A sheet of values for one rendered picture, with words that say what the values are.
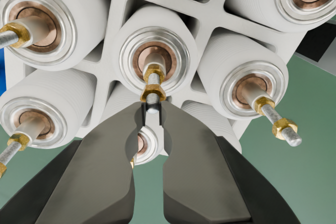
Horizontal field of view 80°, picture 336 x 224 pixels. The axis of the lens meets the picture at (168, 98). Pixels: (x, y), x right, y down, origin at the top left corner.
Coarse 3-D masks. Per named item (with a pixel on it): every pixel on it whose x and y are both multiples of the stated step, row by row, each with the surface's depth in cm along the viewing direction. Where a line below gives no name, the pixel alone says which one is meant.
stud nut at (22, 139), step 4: (12, 136) 21; (16, 136) 21; (20, 136) 21; (24, 136) 22; (8, 140) 21; (12, 140) 21; (16, 140) 21; (20, 140) 21; (24, 140) 22; (28, 140) 22; (8, 144) 21; (24, 144) 22; (20, 148) 22; (24, 148) 22
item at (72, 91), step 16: (32, 80) 24; (48, 80) 25; (64, 80) 27; (80, 80) 29; (96, 80) 34; (0, 96) 24; (16, 96) 23; (32, 96) 23; (48, 96) 23; (64, 96) 25; (80, 96) 28; (64, 112) 24; (80, 112) 27
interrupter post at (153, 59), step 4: (148, 56) 20; (152, 56) 20; (156, 56) 20; (160, 56) 21; (144, 60) 21; (148, 60) 19; (152, 60) 19; (156, 60) 19; (160, 60) 20; (164, 60) 22; (144, 64) 19; (148, 64) 19; (152, 64) 19; (156, 64) 19; (160, 64) 19; (164, 64) 20; (144, 68) 19; (164, 68) 19; (144, 72) 19; (164, 72) 19
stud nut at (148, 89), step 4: (148, 84) 15; (152, 84) 15; (156, 84) 15; (144, 88) 15; (148, 88) 14; (152, 88) 14; (156, 88) 14; (160, 88) 15; (144, 92) 15; (148, 92) 15; (152, 92) 15; (156, 92) 15; (160, 92) 15; (164, 92) 15; (140, 96) 15; (144, 96) 15; (160, 96) 15; (164, 96) 15; (140, 100) 15; (144, 100) 15; (160, 100) 15
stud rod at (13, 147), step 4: (12, 144) 21; (16, 144) 21; (20, 144) 21; (8, 148) 20; (12, 148) 20; (16, 148) 21; (4, 152) 20; (8, 152) 20; (12, 152) 20; (0, 156) 19; (4, 156) 19; (8, 156) 20; (0, 160) 19; (4, 160) 19; (8, 160) 20; (4, 164) 19
